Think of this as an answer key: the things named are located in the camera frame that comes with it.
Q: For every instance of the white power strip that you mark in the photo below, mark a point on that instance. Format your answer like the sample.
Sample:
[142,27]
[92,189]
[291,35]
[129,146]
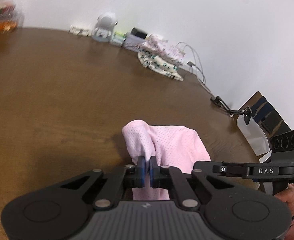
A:
[80,31]

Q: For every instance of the white astronaut figurine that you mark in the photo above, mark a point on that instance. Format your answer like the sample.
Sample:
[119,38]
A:
[104,27]

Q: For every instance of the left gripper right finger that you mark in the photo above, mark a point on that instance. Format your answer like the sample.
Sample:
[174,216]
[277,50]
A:
[187,190]

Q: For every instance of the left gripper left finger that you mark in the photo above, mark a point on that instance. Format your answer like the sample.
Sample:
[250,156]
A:
[105,190]

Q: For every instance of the person's right hand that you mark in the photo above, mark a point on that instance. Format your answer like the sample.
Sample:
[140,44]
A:
[290,199]

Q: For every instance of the blue pink mesh garment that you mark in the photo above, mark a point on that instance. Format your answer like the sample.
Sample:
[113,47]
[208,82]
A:
[176,146]

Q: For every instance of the floral patterned folded cloth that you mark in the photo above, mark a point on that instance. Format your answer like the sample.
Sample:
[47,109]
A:
[155,63]

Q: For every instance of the pink dotted folded cloth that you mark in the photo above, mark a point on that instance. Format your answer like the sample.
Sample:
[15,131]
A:
[158,45]

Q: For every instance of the black small box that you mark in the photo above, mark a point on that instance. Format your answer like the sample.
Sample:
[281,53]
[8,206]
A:
[138,33]

